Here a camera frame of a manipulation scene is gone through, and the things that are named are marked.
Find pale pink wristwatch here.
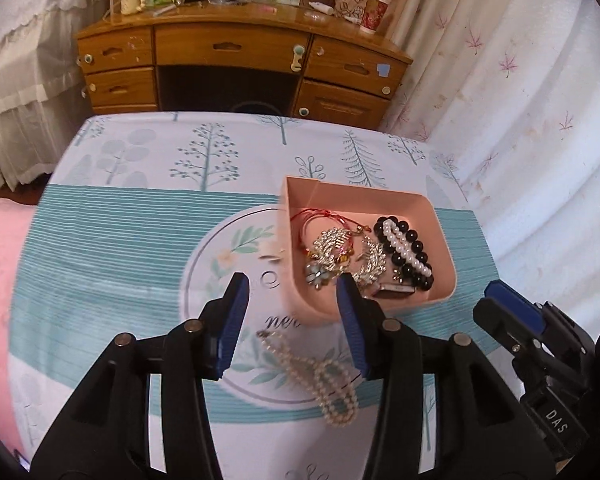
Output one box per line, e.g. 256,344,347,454
375,282,412,298

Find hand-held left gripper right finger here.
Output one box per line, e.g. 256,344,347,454
336,274,551,480

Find tree print tablecloth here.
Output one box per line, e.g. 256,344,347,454
7,110,501,480

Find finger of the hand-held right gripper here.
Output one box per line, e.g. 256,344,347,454
472,297,536,362
485,280,548,338

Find red floral cup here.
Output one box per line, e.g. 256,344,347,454
360,0,393,33

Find white lace cover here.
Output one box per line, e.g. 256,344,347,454
0,0,116,191

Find red string bracelet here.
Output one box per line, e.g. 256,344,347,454
290,207,371,256

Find white pearl necklace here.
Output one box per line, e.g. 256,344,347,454
257,330,361,428

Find black bead bracelet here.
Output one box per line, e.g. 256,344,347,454
372,216,436,291

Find grey flower brooch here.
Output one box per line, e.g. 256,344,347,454
305,260,341,291

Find gold leaf bracelet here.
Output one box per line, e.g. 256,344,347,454
310,227,398,291

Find pink blanket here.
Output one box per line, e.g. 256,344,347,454
0,192,51,461

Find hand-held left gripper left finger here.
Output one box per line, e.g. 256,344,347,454
30,272,251,480

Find white leaf print curtain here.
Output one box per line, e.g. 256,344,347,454
380,0,600,311

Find wooden dressing desk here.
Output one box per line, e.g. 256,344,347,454
75,0,413,131

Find pink plastic box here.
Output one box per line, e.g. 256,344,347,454
277,175,458,328

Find white pearl bracelet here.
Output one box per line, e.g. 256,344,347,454
382,220,433,276

